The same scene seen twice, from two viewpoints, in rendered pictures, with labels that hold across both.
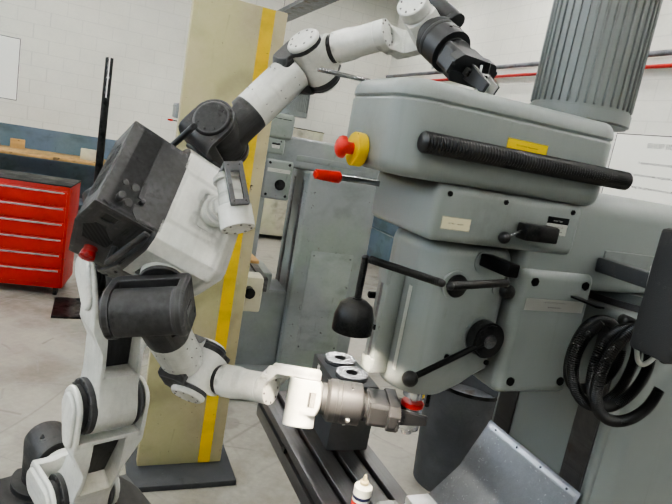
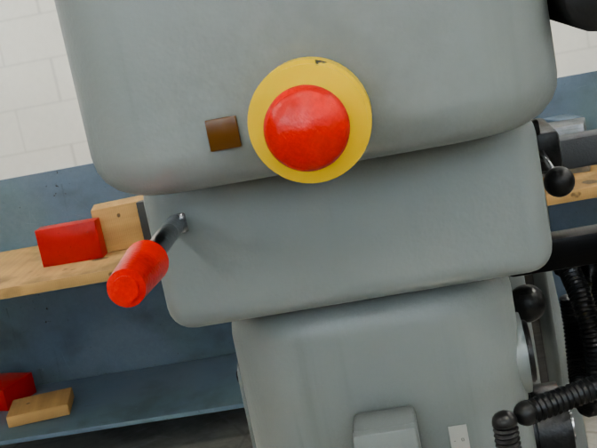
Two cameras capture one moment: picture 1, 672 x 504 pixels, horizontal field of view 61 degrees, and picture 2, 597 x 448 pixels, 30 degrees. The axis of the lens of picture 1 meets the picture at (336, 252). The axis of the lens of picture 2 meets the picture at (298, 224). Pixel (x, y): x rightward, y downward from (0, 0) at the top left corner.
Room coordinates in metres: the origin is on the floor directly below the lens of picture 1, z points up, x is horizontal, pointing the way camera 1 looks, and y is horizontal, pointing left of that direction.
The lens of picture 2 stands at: (0.76, 0.47, 1.83)
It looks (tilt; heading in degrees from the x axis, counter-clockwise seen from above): 12 degrees down; 300
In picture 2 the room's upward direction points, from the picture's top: 11 degrees counter-clockwise
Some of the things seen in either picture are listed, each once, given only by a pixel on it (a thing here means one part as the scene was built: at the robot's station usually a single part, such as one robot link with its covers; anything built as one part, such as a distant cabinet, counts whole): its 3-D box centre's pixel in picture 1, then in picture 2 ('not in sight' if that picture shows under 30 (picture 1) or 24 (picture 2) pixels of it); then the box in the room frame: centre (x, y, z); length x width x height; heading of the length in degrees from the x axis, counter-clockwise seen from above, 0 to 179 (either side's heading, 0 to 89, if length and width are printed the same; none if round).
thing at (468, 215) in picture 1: (472, 211); (353, 175); (1.14, -0.25, 1.68); 0.34 x 0.24 x 0.10; 114
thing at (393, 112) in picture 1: (475, 143); (316, 1); (1.13, -0.23, 1.81); 0.47 x 0.26 x 0.16; 114
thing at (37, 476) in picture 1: (74, 484); not in sight; (1.46, 0.63, 0.68); 0.21 x 0.20 x 0.13; 45
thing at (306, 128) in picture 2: (345, 147); (307, 126); (1.02, 0.02, 1.76); 0.04 x 0.03 x 0.04; 24
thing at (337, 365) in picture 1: (339, 397); not in sight; (1.51, -0.08, 1.06); 0.22 x 0.12 x 0.20; 21
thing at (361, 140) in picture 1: (357, 149); (310, 119); (1.03, 0.00, 1.76); 0.06 x 0.02 x 0.06; 24
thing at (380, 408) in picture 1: (367, 407); not in sight; (1.11, -0.12, 1.24); 0.13 x 0.12 x 0.10; 4
